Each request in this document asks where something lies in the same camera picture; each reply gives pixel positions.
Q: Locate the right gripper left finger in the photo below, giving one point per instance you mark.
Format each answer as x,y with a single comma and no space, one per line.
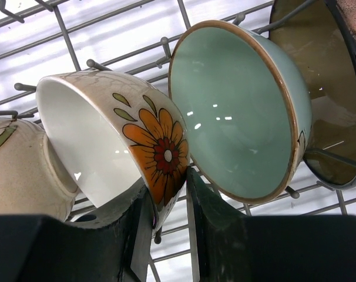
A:
109,244

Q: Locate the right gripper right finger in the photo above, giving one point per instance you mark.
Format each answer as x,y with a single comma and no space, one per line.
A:
227,245

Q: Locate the plain white bowl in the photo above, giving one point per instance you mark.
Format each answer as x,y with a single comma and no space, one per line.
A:
110,129

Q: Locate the mint green bowl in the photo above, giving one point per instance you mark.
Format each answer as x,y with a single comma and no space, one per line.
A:
246,107

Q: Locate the brown glazed bowl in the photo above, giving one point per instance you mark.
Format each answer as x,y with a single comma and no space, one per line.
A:
321,39

